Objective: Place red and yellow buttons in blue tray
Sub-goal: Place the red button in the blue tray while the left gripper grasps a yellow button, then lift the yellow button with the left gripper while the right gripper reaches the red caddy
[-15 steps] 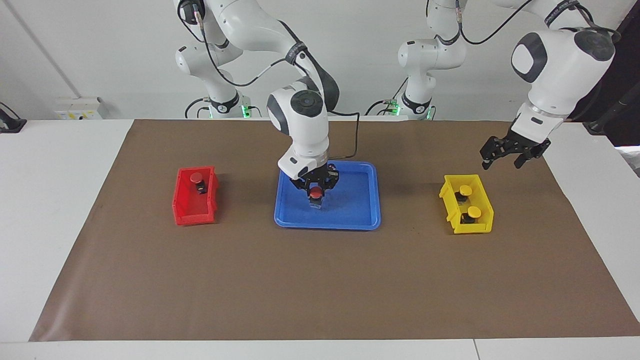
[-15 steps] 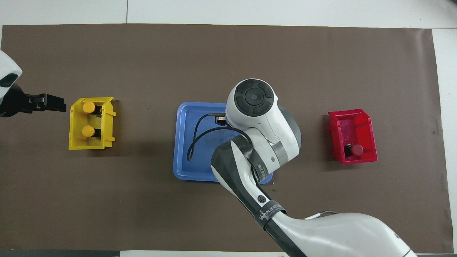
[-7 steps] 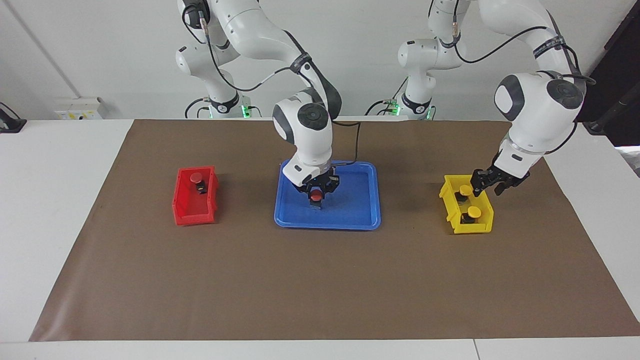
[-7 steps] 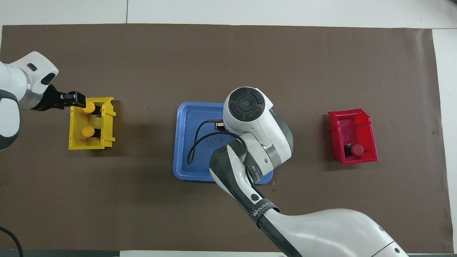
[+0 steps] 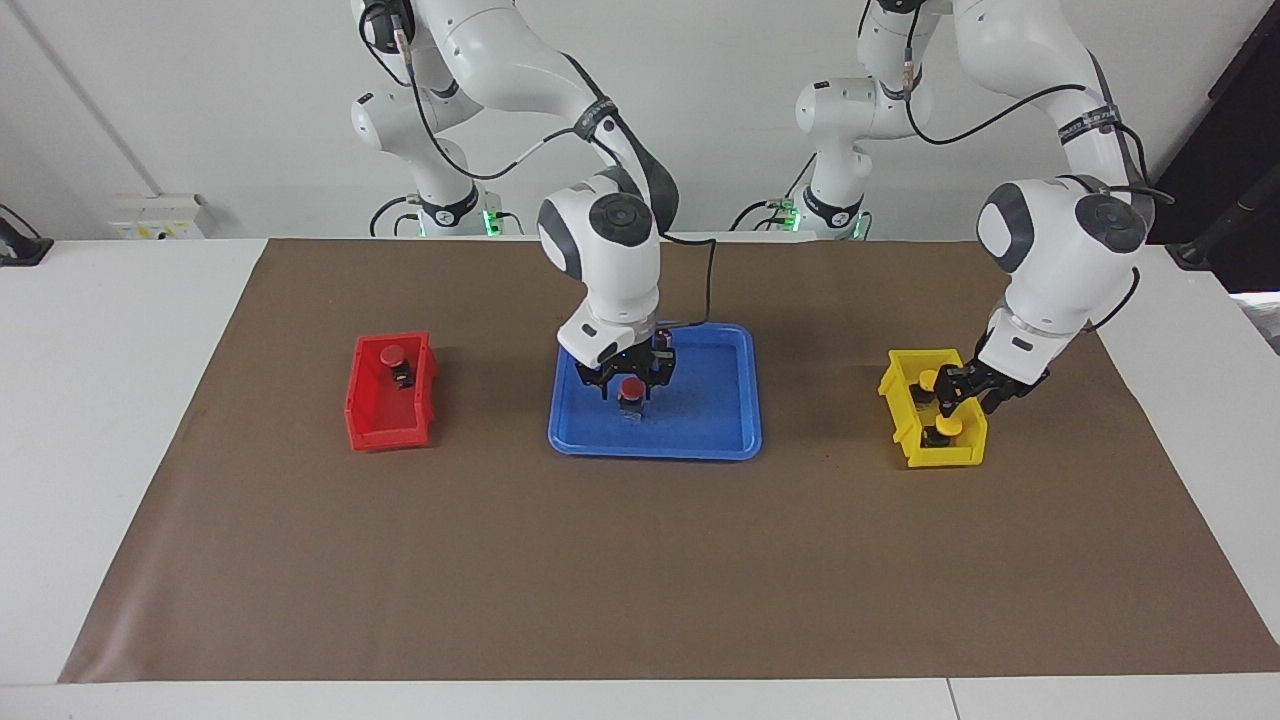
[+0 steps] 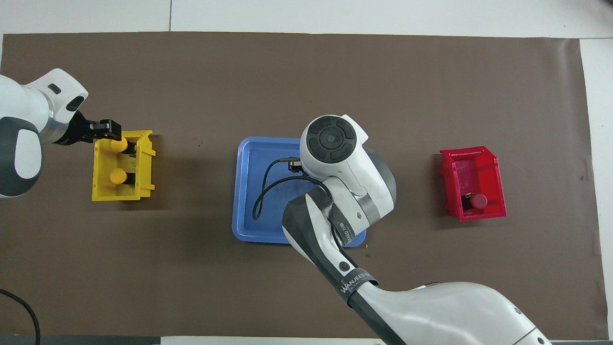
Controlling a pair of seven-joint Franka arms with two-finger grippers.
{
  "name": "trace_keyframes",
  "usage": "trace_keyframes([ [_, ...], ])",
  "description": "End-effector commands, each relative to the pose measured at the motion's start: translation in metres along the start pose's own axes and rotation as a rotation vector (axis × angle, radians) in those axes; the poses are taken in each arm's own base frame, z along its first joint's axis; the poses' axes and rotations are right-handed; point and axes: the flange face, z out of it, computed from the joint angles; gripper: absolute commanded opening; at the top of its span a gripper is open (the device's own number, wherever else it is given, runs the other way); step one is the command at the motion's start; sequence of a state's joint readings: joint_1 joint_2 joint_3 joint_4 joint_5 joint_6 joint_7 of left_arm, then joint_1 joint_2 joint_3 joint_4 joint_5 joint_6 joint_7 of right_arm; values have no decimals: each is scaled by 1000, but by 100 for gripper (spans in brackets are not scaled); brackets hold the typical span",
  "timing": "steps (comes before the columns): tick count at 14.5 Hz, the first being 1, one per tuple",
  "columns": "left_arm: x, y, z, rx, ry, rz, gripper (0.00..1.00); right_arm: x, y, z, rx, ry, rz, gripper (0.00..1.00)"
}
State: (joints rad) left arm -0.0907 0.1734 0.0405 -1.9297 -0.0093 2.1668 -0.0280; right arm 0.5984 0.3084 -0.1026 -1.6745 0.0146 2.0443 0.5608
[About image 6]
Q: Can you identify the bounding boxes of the yellow push button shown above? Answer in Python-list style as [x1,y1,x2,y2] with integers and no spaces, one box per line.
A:
[109,168,137,186]
[110,138,137,155]

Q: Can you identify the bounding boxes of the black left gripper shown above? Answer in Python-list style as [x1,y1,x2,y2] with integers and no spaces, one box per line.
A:
[62,111,123,145]

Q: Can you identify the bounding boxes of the red plastic bin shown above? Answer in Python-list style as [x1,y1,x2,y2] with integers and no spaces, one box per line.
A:
[440,146,507,222]

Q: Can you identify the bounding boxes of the red push button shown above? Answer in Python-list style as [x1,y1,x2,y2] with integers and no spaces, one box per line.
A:
[461,192,488,210]

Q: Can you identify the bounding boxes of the yellow plastic bin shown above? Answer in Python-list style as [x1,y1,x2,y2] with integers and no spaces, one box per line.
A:
[92,130,156,202]

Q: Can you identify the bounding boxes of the brown paper mat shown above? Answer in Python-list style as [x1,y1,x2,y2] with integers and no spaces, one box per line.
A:
[0,32,602,341]

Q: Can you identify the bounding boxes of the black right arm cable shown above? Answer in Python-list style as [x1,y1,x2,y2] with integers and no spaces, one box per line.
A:
[252,158,336,221]

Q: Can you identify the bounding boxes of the thick black cable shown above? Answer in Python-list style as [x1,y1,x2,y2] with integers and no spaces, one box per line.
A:
[0,289,41,345]

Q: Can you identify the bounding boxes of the blue plastic tray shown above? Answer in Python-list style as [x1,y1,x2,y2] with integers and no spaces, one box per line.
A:
[232,137,368,248]

